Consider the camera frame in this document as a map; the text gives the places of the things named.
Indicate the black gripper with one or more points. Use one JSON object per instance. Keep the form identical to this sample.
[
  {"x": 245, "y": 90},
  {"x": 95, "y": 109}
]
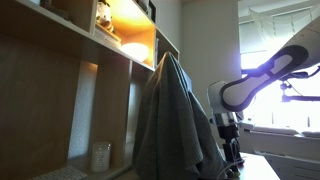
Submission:
[{"x": 229, "y": 133}]

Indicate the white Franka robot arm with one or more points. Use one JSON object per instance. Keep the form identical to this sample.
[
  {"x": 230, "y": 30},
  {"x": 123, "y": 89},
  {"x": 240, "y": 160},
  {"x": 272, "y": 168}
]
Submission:
[{"x": 253, "y": 90}]

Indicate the long white cushion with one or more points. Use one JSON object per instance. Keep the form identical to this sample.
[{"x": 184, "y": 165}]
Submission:
[{"x": 276, "y": 130}]

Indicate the white cabinet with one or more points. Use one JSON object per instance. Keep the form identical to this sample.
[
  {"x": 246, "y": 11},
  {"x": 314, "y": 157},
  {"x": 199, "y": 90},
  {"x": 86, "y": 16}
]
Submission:
[{"x": 293, "y": 166}]

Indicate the grey knitted cardigan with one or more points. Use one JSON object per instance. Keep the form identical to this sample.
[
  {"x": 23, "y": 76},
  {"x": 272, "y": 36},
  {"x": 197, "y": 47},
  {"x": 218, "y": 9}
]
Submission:
[{"x": 173, "y": 126}]

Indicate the short white cushion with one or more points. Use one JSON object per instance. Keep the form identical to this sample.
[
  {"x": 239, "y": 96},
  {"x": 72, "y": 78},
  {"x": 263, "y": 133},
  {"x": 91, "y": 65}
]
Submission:
[{"x": 311, "y": 134}]

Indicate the dark horizontal bar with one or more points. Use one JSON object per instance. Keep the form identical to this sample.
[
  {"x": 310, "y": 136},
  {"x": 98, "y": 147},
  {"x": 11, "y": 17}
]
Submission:
[{"x": 248, "y": 71}]

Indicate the white bowl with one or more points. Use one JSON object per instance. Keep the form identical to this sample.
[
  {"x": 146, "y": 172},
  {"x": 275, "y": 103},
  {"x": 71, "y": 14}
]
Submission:
[{"x": 135, "y": 51}]

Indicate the stack of books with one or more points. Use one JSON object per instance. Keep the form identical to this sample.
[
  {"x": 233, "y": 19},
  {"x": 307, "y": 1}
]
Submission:
[{"x": 108, "y": 36}]

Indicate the white keyboard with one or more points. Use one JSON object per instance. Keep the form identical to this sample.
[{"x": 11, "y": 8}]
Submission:
[{"x": 63, "y": 173}]

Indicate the plush toy figure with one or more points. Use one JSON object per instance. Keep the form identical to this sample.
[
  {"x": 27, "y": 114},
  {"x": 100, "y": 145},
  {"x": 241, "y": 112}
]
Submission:
[{"x": 104, "y": 15}]

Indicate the wooden shelf unit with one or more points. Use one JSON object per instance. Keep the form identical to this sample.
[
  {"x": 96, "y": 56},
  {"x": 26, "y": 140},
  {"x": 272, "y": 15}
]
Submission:
[{"x": 50, "y": 83}]

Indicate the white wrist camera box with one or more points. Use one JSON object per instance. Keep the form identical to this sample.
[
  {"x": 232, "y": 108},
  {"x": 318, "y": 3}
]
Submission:
[{"x": 246, "y": 126}]

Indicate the black picture frame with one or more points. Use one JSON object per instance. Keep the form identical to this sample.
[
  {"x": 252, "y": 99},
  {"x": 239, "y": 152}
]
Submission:
[{"x": 152, "y": 11}]

